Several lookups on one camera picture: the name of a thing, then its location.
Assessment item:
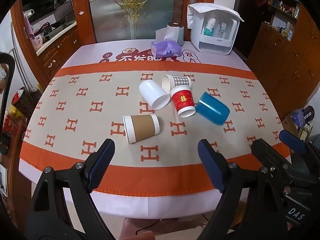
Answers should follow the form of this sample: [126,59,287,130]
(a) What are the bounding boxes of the brown paper cup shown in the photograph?
[123,114,160,144]

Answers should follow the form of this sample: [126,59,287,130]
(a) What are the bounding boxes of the blue plastic cup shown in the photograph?
[195,92,230,126]

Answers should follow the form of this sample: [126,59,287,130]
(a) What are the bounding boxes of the red paper cup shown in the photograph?
[170,85,196,118]

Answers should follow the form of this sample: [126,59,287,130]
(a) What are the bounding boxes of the white plastic cup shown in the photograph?
[139,80,170,111]

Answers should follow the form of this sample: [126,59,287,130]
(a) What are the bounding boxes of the grey checked paper cup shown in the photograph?
[161,74,192,94]

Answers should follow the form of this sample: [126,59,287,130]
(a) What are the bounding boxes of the white printed tablecloth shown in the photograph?
[19,40,250,219]

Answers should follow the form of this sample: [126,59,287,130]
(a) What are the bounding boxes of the dark wooden shelf unit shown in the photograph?
[247,0,319,120]

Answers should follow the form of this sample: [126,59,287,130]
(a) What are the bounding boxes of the orange beige H-pattern cloth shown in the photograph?
[21,61,290,197]

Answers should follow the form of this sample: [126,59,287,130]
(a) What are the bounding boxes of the white cosmetics storage box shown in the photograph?
[187,3,244,55]

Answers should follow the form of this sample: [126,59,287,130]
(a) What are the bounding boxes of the teal canister brown lid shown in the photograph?
[167,22,184,46]

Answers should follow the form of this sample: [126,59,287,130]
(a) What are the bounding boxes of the purple tissue pack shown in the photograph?
[151,27,182,59]

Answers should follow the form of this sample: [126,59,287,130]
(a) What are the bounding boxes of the wooden kitchen cabinet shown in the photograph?
[10,0,96,88]

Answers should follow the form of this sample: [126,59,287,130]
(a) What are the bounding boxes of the glass door gold ornament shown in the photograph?
[88,0,184,43]

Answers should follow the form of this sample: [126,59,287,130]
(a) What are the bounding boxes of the black cable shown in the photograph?
[135,218,161,236]

